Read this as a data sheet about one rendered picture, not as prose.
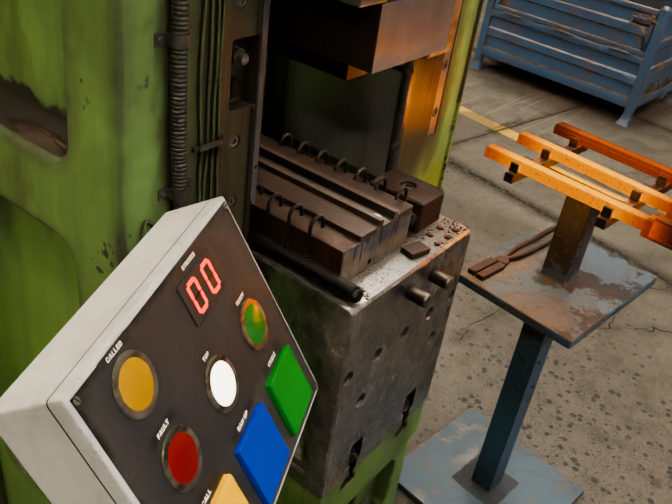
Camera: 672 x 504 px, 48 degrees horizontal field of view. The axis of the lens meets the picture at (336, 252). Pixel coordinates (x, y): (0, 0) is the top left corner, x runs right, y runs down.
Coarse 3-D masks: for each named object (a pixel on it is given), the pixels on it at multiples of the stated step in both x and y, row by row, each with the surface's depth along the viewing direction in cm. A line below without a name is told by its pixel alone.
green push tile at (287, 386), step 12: (288, 348) 87; (276, 360) 85; (288, 360) 86; (276, 372) 83; (288, 372) 85; (300, 372) 88; (276, 384) 82; (288, 384) 85; (300, 384) 88; (276, 396) 82; (288, 396) 84; (300, 396) 87; (276, 408) 83; (288, 408) 84; (300, 408) 86; (288, 420) 83; (300, 420) 86
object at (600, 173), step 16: (528, 144) 163; (544, 144) 161; (560, 160) 159; (576, 160) 156; (592, 176) 154; (608, 176) 152; (624, 176) 152; (624, 192) 150; (656, 192) 147; (656, 208) 146
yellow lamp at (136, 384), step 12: (132, 360) 62; (120, 372) 60; (132, 372) 62; (144, 372) 63; (120, 384) 60; (132, 384) 61; (144, 384) 63; (132, 396) 61; (144, 396) 62; (132, 408) 61; (144, 408) 62
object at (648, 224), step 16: (496, 160) 155; (512, 160) 152; (528, 160) 152; (528, 176) 151; (544, 176) 148; (560, 176) 148; (576, 192) 145; (592, 192) 144; (624, 208) 140; (640, 224) 138; (656, 224) 136; (656, 240) 137
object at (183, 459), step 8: (184, 432) 66; (176, 440) 65; (184, 440) 66; (192, 440) 67; (176, 448) 65; (184, 448) 66; (192, 448) 67; (168, 456) 64; (176, 456) 64; (184, 456) 65; (192, 456) 66; (176, 464) 64; (184, 464) 65; (192, 464) 66; (176, 472) 64; (184, 472) 65; (192, 472) 66; (176, 480) 64; (184, 480) 65
